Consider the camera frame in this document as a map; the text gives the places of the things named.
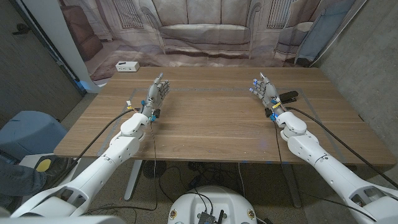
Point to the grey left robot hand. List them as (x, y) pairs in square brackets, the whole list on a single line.
[(154, 95)]

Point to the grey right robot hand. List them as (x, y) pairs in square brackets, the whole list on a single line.
[(270, 91)]

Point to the black stapler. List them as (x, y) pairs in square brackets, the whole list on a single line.
[(289, 95)]

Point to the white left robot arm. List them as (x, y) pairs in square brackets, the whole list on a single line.
[(102, 165)]

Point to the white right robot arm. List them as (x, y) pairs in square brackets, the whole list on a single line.
[(329, 168)]

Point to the white power box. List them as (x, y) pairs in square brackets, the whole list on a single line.
[(127, 66)]

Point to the round black floor fan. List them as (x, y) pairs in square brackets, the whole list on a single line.
[(154, 169)]

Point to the printed living room backdrop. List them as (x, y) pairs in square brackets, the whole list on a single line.
[(205, 31)]

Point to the white table leg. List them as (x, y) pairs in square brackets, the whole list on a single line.
[(292, 186), (133, 179)]

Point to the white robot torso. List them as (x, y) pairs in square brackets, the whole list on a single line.
[(217, 199)]

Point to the blue-grey upholstered seat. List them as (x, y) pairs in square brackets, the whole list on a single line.
[(29, 132)]

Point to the black yellow foot pedal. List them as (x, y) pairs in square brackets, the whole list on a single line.
[(43, 165)]

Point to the black electronics module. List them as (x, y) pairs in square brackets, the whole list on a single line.
[(207, 218)]

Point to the white floor platform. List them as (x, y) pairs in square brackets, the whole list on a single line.
[(28, 160)]

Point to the person in blue jeans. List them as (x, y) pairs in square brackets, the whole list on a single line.
[(18, 180)]

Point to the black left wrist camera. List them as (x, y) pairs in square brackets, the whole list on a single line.
[(156, 113)]

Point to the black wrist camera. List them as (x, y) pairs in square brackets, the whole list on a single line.
[(156, 113), (269, 112)]

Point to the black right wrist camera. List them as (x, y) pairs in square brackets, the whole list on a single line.
[(269, 112)]

